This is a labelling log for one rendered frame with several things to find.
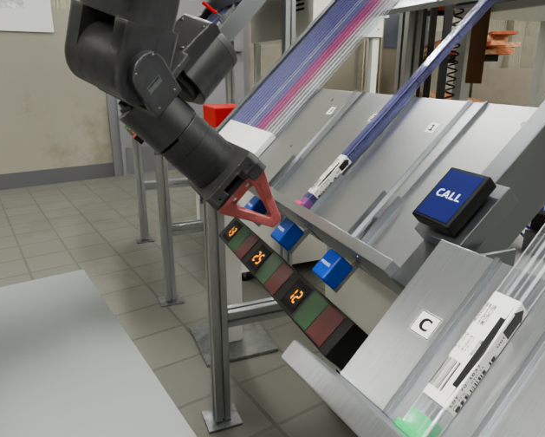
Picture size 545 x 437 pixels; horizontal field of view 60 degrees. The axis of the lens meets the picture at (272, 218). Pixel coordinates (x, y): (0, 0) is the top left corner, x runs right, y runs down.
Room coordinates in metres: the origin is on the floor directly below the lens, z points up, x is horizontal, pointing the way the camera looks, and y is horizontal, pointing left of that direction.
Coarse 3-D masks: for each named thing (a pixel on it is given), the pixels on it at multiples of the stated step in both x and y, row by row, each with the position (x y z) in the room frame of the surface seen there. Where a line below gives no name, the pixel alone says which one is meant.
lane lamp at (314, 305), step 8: (312, 296) 0.43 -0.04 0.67; (320, 296) 0.42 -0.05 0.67; (304, 304) 0.42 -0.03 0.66; (312, 304) 0.42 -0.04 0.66; (320, 304) 0.41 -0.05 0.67; (296, 312) 0.42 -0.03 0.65; (304, 312) 0.42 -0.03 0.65; (312, 312) 0.41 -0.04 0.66; (320, 312) 0.40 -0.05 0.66; (296, 320) 0.41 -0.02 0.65; (304, 320) 0.41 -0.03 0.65; (312, 320) 0.40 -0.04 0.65; (304, 328) 0.40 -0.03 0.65
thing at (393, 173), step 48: (336, 96) 0.73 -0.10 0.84; (384, 96) 0.63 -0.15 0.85; (288, 144) 0.72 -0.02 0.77; (336, 144) 0.62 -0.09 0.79; (384, 144) 0.54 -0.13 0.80; (432, 144) 0.48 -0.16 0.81; (480, 144) 0.43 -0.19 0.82; (288, 192) 0.61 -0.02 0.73; (336, 192) 0.53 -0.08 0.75; (384, 192) 0.46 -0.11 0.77; (384, 240) 0.41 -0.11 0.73
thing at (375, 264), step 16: (256, 192) 0.70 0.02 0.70; (272, 192) 0.59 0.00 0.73; (288, 208) 0.53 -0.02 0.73; (304, 208) 0.51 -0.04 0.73; (304, 224) 0.53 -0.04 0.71; (320, 224) 0.46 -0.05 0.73; (320, 240) 0.56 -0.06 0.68; (336, 240) 0.43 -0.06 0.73; (352, 240) 0.41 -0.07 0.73; (352, 256) 0.43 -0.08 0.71; (368, 256) 0.38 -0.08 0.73; (384, 256) 0.37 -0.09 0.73; (368, 272) 0.45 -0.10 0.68; (384, 272) 0.36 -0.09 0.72; (400, 288) 0.36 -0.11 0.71
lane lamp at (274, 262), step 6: (270, 258) 0.53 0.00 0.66; (276, 258) 0.52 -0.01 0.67; (264, 264) 0.53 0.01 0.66; (270, 264) 0.52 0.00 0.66; (276, 264) 0.51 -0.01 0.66; (264, 270) 0.52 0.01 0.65; (270, 270) 0.51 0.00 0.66; (258, 276) 0.52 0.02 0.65; (264, 276) 0.51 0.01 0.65; (270, 276) 0.50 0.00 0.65; (264, 282) 0.50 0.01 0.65
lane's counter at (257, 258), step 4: (260, 248) 0.56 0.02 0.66; (264, 248) 0.56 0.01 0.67; (256, 252) 0.56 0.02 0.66; (260, 252) 0.55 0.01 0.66; (264, 252) 0.55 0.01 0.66; (268, 252) 0.54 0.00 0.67; (252, 256) 0.56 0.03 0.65; (256, 256) 0.55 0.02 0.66; (260, 256) 0.55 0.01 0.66; (264, 256) 0.54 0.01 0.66; (268, 256) 0.54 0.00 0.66; (252, 260) 0.55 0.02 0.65; (256, 260) 0.55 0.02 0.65; (260, 260) 0.54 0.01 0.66; (248, 264) 0.55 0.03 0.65; (252, 264) 0.54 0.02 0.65; (256, 264) 0.54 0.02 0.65; (260, 264) 0.53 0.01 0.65; (252, 268) 0.54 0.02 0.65; (256, 268) 0.53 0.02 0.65
